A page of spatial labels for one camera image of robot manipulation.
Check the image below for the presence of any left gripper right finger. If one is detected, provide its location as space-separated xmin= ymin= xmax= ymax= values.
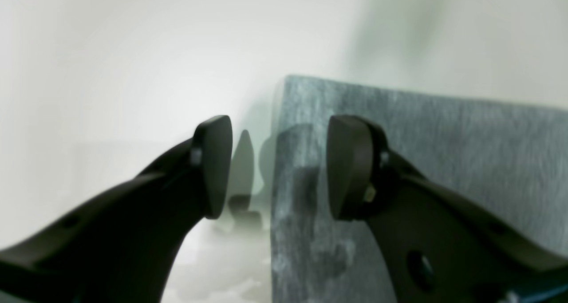
xmin=326 ymin=115 xmax=568 ymax=303

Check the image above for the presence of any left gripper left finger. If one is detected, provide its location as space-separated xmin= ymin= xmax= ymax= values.
xmin=0 ymin=115 xmax=233 ymax=303

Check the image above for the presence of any grey T-shirt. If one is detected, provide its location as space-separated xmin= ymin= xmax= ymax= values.
xmin=271 ymin=76 xmax=567 ymax=303

